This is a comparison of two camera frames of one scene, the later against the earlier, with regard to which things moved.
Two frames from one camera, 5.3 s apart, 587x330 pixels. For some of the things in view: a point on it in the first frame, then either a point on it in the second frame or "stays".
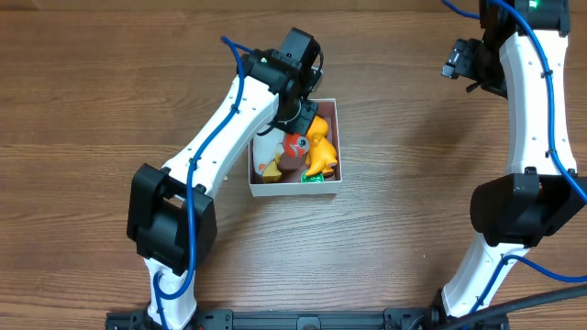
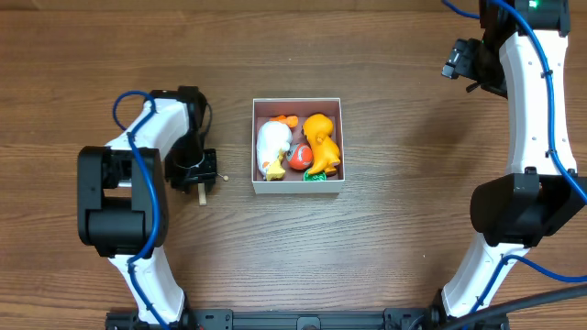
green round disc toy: (314, 179) stays
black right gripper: (477, 67) stays
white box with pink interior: (285, 163) stays
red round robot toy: (295, 145) -> (299, 156)
